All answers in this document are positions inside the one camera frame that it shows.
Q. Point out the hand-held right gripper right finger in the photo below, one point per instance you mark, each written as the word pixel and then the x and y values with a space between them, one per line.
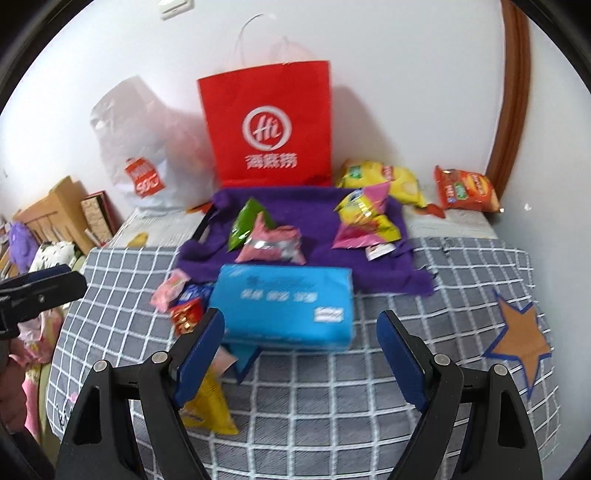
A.
pixel 401 364

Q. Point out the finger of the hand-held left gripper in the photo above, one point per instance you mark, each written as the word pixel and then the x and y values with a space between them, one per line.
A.
pixel 51 288

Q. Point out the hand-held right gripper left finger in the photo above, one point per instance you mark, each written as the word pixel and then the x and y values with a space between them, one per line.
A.
pixel 198 364

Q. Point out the yellow pink snack packet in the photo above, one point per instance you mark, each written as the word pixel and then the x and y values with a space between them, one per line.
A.
pixel 364 217
pixel 210 406

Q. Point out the blue snack packet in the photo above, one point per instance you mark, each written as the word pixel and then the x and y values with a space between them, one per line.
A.
pixel 196 291

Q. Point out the pale pink snack packet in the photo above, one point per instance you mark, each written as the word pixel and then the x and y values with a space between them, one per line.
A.
pixel 168 288

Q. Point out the pink silver snack packet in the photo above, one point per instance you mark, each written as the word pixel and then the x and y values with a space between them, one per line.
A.
pixel 272 244

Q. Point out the green snack packet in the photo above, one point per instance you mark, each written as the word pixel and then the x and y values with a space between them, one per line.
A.
pixel 242 226

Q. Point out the white spotted pillow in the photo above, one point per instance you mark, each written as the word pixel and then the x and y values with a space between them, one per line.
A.
pixel 51 254

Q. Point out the green floral bed sheet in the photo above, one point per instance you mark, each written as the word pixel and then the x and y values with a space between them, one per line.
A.
pixel 41 369

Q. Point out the purple plush toy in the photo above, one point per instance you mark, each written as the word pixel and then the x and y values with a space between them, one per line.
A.
pixel 21 242

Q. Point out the patterned kraft book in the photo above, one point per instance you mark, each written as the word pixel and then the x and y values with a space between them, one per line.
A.
pixel 97 217

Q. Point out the grey checked blanket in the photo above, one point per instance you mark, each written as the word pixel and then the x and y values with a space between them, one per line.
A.
pixel 323 415

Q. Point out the dark red book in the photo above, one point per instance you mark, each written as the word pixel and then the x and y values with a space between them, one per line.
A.
pixel 113 212

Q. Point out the blue tissue pack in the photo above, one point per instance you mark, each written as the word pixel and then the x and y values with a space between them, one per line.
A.
pixel 277 304

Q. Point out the fruit print table cover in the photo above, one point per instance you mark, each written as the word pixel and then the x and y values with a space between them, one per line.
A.
pixel 152 226

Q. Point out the purple fleece cloth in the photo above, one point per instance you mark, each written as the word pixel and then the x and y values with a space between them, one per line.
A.
pixel 318 221

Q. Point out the white plastic shopping bag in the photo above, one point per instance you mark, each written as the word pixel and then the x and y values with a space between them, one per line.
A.
pixel 138 138

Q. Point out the yellow chip bag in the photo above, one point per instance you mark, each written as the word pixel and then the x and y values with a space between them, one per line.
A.
pixel 401 184

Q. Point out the orange chip bag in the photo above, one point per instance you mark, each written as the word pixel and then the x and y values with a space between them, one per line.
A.
pixel 466 189

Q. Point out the red paper shopping bag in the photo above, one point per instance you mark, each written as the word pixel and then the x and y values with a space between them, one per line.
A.
pixel 268 115

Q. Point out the wooden furniture frame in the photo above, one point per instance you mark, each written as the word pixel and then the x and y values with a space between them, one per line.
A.
pixel 51 207

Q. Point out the brown wooden door frame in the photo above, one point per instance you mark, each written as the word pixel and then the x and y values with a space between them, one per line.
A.
pixel 512 92

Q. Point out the white wall switch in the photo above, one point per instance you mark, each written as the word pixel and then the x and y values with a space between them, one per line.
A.
pixel 175 7

